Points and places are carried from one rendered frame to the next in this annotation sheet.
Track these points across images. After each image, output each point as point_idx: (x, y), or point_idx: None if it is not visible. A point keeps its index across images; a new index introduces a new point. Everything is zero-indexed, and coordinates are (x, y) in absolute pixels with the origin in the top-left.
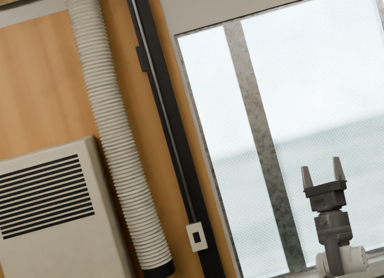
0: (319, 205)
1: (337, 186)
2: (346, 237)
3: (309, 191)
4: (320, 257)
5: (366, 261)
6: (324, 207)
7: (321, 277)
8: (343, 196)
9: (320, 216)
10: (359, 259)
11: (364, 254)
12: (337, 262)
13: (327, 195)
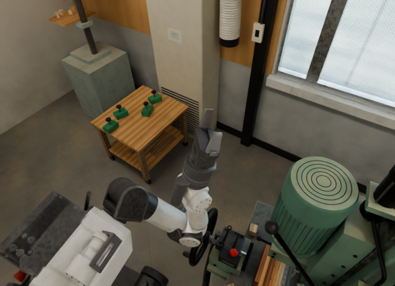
0: (194, 150)
1: (203, 156)
2: (194, 188)
3: (195, 134)
4: None
5: (205, 206)
6: (193, 158)
7: None
8: (211, 162)
9: (186, 162)
10: (192, 207)
11: (206, 203)
12: (175, 199)
13: (197, 153)
